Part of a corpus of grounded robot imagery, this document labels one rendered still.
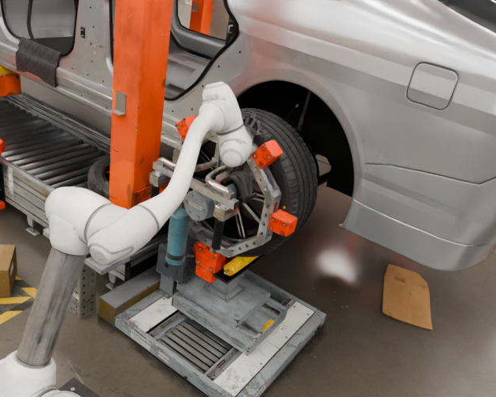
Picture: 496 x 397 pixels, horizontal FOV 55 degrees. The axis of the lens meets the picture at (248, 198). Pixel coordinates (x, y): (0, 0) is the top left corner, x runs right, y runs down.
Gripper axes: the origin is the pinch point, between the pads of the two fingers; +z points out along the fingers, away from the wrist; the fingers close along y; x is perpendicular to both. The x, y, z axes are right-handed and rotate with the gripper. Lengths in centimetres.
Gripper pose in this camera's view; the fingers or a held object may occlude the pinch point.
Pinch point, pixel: (252, 118)
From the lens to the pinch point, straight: 199.4
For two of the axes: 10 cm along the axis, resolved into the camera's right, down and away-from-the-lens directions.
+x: 2.3, -8.3, -5.1
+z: 1.8, -4.7, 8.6
